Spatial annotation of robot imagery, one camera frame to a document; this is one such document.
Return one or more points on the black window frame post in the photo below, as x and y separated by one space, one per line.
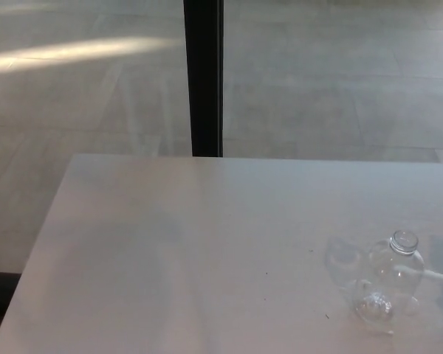
204 73

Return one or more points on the clear plastic spray bottle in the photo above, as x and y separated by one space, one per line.
395 273

